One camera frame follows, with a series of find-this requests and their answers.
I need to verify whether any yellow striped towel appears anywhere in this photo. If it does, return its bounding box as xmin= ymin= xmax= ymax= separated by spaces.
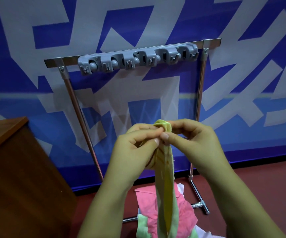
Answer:
xmin=140 ymin=119 xmax=182 ymax=238

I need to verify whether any white pink patterned towel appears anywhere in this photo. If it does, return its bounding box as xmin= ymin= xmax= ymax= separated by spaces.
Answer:
xmin=177 ymin=182 xmax=227 ymax=238

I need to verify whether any grey plastic hook rail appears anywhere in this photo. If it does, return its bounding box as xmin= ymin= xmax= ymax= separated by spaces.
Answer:
xmin=77 ymin=43 xmax=199 ymax=76

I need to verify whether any blue white printed banner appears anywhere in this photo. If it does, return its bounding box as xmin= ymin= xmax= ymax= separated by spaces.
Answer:
xmin=0 ymin=0 xmax=286 ymax=192

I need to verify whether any brown wooden cabinet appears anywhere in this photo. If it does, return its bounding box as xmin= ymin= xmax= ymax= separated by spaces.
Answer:
xmin=0 ymin=117 xmax=78 ymax=238

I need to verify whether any person's right forearm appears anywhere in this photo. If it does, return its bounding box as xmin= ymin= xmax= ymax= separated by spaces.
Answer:
xmin=205 ymin=166 xmax=286 ymax=238

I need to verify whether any person's left hand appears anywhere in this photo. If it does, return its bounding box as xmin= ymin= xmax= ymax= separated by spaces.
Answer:
xmin=103 ymin=123 xmax=165 ymax=188

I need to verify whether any light green towel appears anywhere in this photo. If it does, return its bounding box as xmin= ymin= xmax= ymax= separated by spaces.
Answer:
xmin=136 ymin=214 xmax=199 ymax=238

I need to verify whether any person's right hand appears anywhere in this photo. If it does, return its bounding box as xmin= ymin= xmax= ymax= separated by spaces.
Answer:
xmin=160 ymin=118 xmax=230 ymax=181

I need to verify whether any metal rack frame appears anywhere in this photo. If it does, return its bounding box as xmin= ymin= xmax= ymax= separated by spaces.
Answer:
xmin=43 ymin=38 xmax=222 ymax=223

